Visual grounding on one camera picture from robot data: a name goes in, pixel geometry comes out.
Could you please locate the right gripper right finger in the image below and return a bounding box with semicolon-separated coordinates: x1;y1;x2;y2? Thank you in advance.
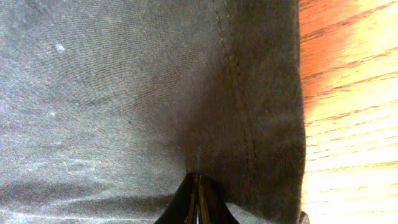
198;175;239;224

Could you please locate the dark navy t-shirt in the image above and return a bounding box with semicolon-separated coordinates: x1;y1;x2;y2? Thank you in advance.
1;0;305;223

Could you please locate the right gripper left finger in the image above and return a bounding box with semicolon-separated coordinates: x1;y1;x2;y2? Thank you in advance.
155;174;198;224

